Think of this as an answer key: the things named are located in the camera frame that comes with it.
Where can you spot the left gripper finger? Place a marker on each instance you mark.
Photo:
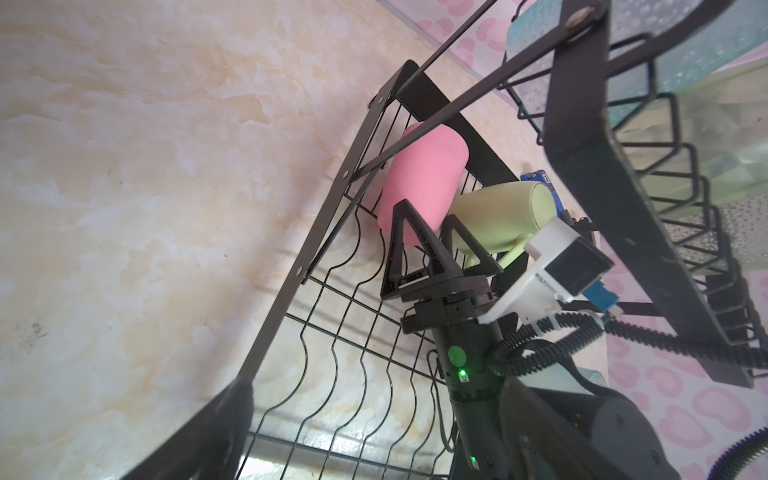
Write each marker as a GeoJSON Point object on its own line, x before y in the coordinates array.
{"type": "Point", "coordinates": [209, 445]}

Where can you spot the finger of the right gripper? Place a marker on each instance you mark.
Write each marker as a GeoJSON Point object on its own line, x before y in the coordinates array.
{"type": "Point", "coordinates": [441, 267]}
{"type": "Point", "coordinates": [486, 264]}

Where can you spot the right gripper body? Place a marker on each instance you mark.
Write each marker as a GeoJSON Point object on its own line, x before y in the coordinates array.
{"type": "Point", "coordinates": [439, 300]}

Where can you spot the white mug green handle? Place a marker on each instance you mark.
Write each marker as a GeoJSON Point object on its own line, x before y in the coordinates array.
{"type": "Point", "coordinates": [504, 217]}

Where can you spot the solid pink plastic cup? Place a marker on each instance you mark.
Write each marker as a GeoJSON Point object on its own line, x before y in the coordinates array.
{"type": "Point", "coordinates": [427, 173]}

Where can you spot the teal textured plastic cup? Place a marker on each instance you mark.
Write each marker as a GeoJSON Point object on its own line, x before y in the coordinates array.
{"type": "Point", "coordinates": [585, 66]}

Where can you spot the light green transparent cup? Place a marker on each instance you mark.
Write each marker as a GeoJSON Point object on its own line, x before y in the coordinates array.
{"type": "Point", "coordinates": [725, 118]}

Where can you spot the pale green frosted cup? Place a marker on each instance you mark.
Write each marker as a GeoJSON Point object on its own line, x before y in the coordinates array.
{"type": "Point", "coordinates": [745, 224]}

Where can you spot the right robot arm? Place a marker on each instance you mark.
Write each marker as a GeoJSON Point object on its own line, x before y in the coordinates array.
{"type": "Point", "coordinates": [523, 409]}

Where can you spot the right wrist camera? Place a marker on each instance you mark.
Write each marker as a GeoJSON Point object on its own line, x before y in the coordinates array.
{"type": "Point", "coordinates": [565, 265]}

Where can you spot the black wire dish rack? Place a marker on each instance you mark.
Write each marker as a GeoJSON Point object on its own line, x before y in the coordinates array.
{"type": "Point", "coordinates": [341, 392]}

